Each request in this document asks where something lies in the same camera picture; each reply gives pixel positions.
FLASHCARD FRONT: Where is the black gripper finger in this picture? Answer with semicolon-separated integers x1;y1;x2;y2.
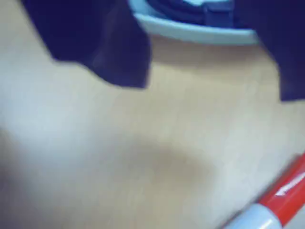
20;0;153;89
234;0;305;102

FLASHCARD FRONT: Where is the red pen with white cap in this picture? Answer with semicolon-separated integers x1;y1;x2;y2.
220;150;305;229

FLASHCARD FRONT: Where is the light green bowl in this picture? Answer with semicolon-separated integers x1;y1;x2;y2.
128;0;260;45

